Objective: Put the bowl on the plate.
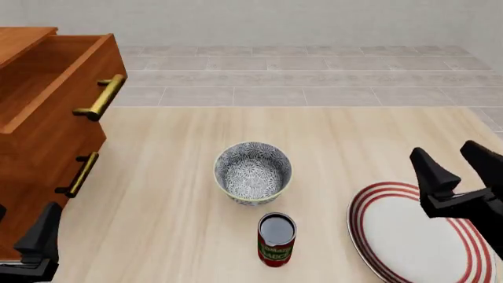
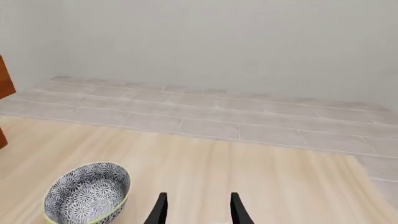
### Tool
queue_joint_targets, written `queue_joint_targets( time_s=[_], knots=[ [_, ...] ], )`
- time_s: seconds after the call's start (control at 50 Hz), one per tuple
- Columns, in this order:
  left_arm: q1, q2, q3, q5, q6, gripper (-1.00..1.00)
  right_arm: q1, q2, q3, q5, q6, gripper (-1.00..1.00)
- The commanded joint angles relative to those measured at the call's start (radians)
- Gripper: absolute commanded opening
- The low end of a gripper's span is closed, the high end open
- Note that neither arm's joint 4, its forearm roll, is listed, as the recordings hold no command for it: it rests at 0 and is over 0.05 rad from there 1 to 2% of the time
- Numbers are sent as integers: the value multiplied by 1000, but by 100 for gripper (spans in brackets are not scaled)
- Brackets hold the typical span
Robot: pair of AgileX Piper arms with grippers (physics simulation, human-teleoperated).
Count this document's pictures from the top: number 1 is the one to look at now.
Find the closed wooden drawer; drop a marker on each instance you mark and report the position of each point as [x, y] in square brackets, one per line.
[39, 165]

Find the red tomato sauce tin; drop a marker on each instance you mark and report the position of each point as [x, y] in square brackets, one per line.
[276, 230]

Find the open wooden drawer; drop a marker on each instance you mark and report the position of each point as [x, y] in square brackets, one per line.
[55, 97]

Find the patterned grey bowl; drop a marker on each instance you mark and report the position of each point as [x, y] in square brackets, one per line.
[251, 177]

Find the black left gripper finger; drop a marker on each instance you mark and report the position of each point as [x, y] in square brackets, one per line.
[41, 236]
[2, 213]

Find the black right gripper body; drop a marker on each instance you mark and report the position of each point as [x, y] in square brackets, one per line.
[460, 206]

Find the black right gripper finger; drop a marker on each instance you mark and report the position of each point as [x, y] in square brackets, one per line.
[485, 162]
[432, 177]

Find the white plate with red rings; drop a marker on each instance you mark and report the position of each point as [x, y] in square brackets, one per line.
[404, 241]

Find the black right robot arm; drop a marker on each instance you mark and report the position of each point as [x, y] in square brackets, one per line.
[494, 236]

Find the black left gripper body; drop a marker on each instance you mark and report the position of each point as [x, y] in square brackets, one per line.
[27, 272]

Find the wooden cabinet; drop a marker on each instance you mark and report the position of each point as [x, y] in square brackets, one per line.
[23, 38]

